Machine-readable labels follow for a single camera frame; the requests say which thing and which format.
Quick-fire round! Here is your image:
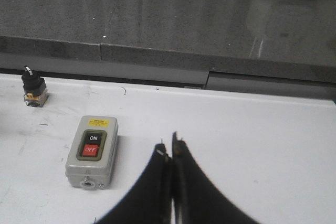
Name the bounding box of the black selector switch yellow base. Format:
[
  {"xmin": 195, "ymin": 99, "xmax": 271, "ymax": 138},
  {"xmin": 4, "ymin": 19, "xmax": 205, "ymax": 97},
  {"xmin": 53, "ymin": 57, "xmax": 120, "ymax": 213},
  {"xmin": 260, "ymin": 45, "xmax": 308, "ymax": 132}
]
[{"xmin": 22, "ymin": 66, "xmax": 49, "ymax": 108}]

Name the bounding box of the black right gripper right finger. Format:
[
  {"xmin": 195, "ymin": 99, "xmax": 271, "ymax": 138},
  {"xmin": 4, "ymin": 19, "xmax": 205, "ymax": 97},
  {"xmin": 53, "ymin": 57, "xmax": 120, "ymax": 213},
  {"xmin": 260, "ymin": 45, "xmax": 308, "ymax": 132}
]
[{"xmin": 172, "ymin": 132, "xmax": 257, "ymax": 223}]

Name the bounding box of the grey on off switch box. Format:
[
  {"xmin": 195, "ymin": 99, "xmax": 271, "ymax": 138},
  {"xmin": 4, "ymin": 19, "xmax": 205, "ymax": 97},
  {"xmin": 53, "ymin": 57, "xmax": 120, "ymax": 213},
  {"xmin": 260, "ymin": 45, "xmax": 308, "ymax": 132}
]
[{"xmin": 65, "ymin": 115, "xmax": 118, "ymax": 190}]

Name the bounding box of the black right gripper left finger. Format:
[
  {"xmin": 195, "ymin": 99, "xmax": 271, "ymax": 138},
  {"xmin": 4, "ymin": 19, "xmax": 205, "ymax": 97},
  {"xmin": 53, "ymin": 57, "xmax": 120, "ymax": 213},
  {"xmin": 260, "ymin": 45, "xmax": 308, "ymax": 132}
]
[{"xmin": 98, "ymin": 143, "xmax": 172, "ymax": 223}]

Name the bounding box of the grey stone counter ledge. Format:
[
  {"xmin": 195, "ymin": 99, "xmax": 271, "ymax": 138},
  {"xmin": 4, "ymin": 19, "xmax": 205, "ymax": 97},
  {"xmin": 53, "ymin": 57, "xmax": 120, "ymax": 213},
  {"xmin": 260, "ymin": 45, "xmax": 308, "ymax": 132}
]
[{"xmin": 1, "ymin": 0, "xmax": 335, "ymax": 100}]

